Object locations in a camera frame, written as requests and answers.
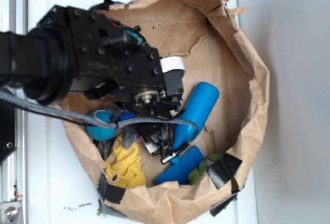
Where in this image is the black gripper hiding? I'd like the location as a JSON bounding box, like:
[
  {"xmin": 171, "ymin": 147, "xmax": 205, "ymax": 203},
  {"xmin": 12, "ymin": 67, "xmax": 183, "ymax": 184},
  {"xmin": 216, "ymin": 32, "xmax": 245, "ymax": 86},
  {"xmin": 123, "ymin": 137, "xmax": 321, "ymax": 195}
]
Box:
[{"xmin": 85, "ymin": 56, "xmax": 186, "ymax": 165}]

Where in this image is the gray plush animal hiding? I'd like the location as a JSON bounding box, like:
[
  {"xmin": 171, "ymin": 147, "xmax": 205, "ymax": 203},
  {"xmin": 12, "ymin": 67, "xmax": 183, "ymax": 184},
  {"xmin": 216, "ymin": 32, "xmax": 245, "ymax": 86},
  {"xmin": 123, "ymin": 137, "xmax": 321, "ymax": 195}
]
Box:
[{"xmin": 103, "ymin": 103, "xmax": 138, "ymax": 150}]

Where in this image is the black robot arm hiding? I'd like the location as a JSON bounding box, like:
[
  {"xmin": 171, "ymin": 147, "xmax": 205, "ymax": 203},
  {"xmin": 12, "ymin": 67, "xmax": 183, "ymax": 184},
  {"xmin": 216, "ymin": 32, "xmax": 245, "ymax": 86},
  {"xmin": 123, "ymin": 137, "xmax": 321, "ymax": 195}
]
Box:
[{"xmin": 1, "ymin": 6, "xmax": 185, "ymax": 157}]

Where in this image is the blue plastic bottle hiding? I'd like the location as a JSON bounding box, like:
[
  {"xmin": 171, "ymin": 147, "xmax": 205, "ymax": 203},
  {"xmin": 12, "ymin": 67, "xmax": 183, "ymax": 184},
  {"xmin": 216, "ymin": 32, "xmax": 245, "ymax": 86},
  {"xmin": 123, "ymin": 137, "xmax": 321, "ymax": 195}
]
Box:
[{"xmin": 173, "ymin": 82, "xmax": 220, "ymax": 150}]

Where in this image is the blue sponge block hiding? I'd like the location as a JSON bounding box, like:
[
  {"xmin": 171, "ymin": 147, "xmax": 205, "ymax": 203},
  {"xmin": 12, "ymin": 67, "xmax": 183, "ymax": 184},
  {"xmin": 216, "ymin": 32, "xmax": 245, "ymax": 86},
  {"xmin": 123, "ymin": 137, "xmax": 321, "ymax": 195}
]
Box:
[{"xmin": 155, "ymin": 146, "xmax": 204, "ymax": 185}]

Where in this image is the teal ball with loop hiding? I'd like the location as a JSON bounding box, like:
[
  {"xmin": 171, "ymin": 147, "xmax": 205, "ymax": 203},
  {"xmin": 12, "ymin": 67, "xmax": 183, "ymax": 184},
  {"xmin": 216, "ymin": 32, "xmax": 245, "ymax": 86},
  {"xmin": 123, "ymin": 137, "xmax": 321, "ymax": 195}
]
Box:
[{"xmin": 86, "ymin": 109, "xmax": 117, "ymax": 141}]

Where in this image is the yellow cloth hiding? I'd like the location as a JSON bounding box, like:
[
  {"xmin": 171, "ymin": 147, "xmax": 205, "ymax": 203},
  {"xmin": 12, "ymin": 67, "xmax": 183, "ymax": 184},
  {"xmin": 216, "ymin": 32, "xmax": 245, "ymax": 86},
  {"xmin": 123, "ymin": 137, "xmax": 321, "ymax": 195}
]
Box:
[{"xmin": 103, "ymin": 135, "xmax": 146, "ymax": 188}]

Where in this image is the dark metal object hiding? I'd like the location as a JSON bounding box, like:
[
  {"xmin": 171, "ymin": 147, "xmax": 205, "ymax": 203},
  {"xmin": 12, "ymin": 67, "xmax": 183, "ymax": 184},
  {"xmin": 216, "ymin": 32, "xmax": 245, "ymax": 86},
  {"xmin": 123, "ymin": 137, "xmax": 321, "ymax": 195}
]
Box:
[{"xmin": 97, "ymin": 140, "xmax": 113, "ymax": 160}]

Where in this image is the green leafy toy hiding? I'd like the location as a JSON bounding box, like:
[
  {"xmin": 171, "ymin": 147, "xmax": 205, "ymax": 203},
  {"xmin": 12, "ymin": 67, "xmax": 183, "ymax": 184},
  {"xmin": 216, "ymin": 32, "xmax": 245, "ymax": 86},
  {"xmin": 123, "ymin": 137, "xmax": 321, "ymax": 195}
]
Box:
[{"xmin": 188, "ymin": 153, "xmax": 223, "ymax": 185}]

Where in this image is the brown paper bag bin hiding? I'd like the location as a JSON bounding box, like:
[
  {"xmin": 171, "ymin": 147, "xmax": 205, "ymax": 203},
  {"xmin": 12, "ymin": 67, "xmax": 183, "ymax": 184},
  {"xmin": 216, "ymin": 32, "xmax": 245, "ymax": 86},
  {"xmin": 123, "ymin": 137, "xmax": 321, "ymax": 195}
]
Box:
[{"xmin": 45, "ymin": 0, "xmax": 271, "ymax": 224}]

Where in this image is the white tray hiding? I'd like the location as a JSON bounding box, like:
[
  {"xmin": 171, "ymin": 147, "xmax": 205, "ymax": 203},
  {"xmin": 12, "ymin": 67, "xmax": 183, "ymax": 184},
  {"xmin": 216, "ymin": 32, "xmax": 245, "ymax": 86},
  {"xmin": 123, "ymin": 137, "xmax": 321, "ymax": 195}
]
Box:
[{"xmin": 26, "ymin": 0, "xmax": 259, "ymax": 224}]

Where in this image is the black mounting plate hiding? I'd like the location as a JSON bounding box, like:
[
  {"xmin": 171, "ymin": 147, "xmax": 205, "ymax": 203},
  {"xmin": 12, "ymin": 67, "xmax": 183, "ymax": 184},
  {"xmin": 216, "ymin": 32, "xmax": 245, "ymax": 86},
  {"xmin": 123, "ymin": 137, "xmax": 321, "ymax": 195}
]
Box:
[{"xmin": 0, "ymin": 102, "xmax": 17, "ymax": 165}]

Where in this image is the gray braided cable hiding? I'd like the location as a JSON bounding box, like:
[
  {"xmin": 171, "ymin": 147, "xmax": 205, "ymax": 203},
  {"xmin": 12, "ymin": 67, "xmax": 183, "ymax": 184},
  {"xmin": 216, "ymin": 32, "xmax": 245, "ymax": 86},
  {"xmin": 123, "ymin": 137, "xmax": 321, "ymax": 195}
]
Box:
[{"xmin": 0, "ymin": 90, "xmax": 199, "ymax": 157}]

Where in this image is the aluminium frame rail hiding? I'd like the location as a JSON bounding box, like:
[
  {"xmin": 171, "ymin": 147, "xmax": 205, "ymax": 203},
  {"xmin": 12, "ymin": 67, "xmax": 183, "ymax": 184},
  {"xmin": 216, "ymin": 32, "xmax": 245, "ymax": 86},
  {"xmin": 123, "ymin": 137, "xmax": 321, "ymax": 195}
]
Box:
[{"xmin": 1, "ymin": 0, "xmax": 28, "ymax": 223}]

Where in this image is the metal corner bracket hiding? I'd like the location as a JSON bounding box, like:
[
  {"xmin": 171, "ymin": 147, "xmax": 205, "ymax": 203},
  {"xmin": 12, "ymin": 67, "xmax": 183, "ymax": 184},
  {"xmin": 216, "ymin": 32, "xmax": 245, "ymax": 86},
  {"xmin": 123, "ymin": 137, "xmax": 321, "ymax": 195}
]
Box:
[{"xmin": 1, "ymin": 201, "xmax": 23, "ymax": 224}]

